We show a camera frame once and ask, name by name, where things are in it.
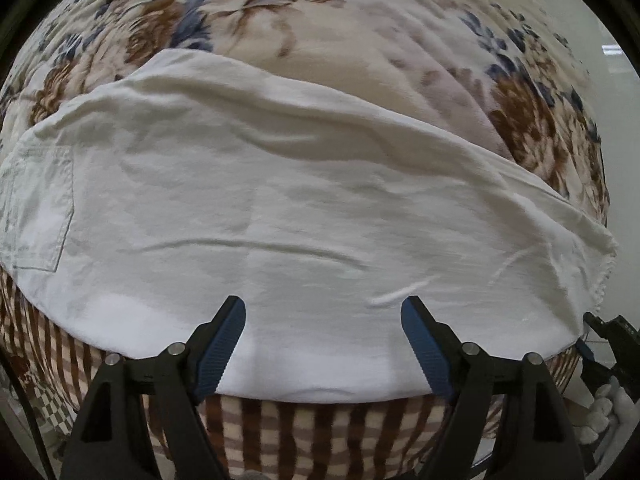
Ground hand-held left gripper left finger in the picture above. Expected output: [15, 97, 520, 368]
[60, 295, 247, 480]

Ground person's right hand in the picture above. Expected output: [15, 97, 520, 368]
[575, 377, 632, 443]

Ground brown checked bed sheet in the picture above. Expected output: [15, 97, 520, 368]
[0, 270, 586, 480]

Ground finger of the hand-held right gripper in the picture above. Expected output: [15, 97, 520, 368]
[575, 337, 622, 397]
[584, 311, 640, 361]

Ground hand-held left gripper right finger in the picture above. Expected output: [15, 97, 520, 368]
[401, 295, 586, 480]

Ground floral blanket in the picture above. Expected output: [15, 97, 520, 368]
[0, 0, 611, 226]

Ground black cable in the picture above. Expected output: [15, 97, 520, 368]
[0, 350, 58, 480]

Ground white shirt with pocket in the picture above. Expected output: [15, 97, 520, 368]
[0, 50, 620, 405]

